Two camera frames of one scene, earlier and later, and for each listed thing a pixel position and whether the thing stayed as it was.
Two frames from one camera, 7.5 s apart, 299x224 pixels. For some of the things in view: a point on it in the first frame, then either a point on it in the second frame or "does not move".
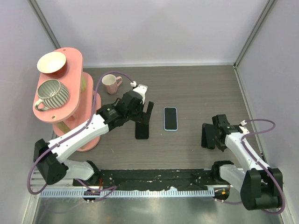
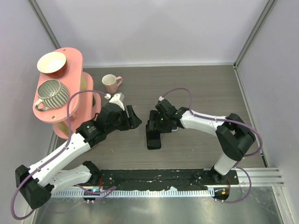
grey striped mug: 53,94 does not move
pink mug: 111,83 does not move
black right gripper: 219,145 → 154,115
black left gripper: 144,116 → 132,122
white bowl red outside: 54,63 does not move
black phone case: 141,131 → 153,139
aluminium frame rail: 39,190 does not move
